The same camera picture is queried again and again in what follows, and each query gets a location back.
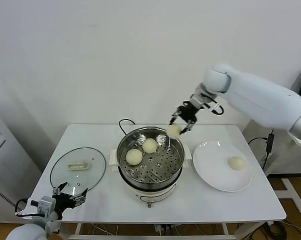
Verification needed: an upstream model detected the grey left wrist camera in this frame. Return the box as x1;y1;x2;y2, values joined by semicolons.
27;196;54;216

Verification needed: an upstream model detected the perforated steel steamer basket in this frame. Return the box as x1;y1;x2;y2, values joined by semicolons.
116;126;186;186

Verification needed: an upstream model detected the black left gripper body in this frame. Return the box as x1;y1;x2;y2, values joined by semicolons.
51;191;77;214

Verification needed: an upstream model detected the white steamed baozi bun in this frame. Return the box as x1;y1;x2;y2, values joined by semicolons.
125;149;143;166
142;138;158;154
166;124;183;138
227;156;246;172

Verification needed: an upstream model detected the white metal cabinet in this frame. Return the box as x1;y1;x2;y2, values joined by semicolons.
0;106;44;222

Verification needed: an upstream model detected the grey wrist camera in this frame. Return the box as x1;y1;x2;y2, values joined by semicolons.
27;196;54;216
204;96;220;111

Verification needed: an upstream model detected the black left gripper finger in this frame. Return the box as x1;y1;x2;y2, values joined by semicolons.
70;187;89;205
51;182;68;196

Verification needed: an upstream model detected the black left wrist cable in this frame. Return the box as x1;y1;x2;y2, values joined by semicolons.
14;198;31;218

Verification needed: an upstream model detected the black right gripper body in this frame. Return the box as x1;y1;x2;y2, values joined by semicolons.
177;99;200;124

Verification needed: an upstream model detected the white side desk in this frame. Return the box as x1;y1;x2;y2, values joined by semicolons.
242;117;301;215

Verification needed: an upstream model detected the black cooker power cord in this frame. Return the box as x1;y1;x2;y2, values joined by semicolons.
119;119;137;136

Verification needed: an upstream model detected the white floor power strip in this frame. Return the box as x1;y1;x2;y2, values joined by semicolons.
154;224;179;237

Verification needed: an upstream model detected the white table frame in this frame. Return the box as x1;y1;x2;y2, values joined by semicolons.
46;221;264;240

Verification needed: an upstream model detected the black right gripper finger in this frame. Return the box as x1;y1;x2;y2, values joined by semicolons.
180;120;198;136
168;107;184;126

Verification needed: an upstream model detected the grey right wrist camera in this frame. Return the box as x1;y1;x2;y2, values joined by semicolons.
204;96;220;111

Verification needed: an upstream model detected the black power adapter with cable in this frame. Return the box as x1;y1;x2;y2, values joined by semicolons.
247;129;275;171

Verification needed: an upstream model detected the large white round plate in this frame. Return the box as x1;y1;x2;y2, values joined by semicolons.
192;140;253;193

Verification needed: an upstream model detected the round glass pot lid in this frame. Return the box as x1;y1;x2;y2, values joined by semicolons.
49;146;108;195

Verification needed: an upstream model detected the white electric cooker base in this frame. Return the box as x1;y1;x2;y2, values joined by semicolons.
109;143;193;209

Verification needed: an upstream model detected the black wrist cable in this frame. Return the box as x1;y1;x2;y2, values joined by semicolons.
14;198;31;218
210;99;225;116

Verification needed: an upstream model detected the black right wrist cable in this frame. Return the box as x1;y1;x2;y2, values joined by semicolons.
210;99;225;116

